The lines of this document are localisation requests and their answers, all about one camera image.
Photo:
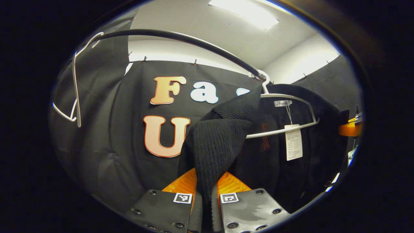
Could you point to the wide white clothes hanger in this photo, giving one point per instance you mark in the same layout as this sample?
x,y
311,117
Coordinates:
x,y
258,134

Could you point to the small white clothes hanger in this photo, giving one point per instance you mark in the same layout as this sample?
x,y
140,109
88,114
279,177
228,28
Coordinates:
x,y
75,81

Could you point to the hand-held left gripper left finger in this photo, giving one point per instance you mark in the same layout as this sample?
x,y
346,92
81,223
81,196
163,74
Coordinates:
x,y
161,207

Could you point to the black knit jacket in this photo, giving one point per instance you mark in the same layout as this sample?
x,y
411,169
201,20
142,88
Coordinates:
x,y
220,142

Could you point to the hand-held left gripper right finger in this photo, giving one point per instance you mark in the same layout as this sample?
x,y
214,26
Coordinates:
x,y
249,210

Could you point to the black backdrop cloth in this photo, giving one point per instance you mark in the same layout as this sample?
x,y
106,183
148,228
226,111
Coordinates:
x,y
129,97

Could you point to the ceiling light panel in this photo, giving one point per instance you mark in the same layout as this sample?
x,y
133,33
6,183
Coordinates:
x,y
245,11

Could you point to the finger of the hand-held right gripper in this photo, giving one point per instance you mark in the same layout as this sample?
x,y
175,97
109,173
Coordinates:
x,y
347,129

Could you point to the black clothes rack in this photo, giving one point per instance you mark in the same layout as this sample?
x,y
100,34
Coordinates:
x,y
161,32

